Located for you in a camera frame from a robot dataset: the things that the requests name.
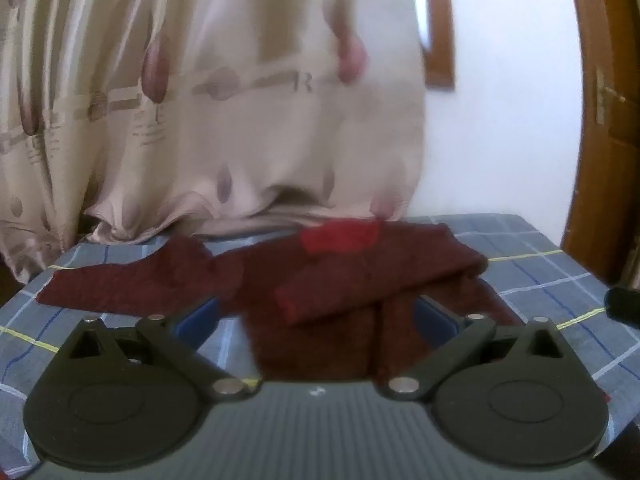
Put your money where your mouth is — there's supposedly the brass door hinge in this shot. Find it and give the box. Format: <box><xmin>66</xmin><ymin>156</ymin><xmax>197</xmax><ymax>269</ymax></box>
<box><xmin>594</xmin><ymin>67</ymin><xmax>627</xmax><ymax>127</ymax></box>

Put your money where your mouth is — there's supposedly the beige leaf-print curtain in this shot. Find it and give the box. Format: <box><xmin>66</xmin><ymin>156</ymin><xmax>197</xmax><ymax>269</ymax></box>
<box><xmin>0</xmin><ymin>0</ymin><xmax>432</xmax><ymax>282</ymax></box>

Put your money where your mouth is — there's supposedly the maroon knit sweater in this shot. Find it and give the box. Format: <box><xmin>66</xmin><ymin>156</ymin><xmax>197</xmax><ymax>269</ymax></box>
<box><xmin>36</xmin><ymin>219</ymin><xmax>526</xmax><ymax>382</ymax></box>

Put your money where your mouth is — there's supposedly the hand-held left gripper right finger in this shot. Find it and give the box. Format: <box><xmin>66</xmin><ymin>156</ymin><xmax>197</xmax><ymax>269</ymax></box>
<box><xmin>387</xmin><ymin>294</ymin><xmax>567</xmax><ymax>404</ymax></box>

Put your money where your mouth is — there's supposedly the wooden window frame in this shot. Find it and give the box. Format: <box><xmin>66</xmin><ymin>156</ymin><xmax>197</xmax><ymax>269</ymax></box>
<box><xmin>410</xmin><ymin>0</ymin><xmax>457</xmax><ymax>93</ymax></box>

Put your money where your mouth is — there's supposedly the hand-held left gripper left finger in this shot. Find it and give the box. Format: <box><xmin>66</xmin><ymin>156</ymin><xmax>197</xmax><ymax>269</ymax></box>
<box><xmin>64</xmin><ymin>296</ymin><xmax>257</xmax><ymax>404</ymax></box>

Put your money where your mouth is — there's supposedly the grey plaid bed sheet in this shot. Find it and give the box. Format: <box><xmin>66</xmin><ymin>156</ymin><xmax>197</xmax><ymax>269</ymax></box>
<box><xmin>0</xmin><ymin>212</ymin><xmax>640</xmax><ymax>480</ymax></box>

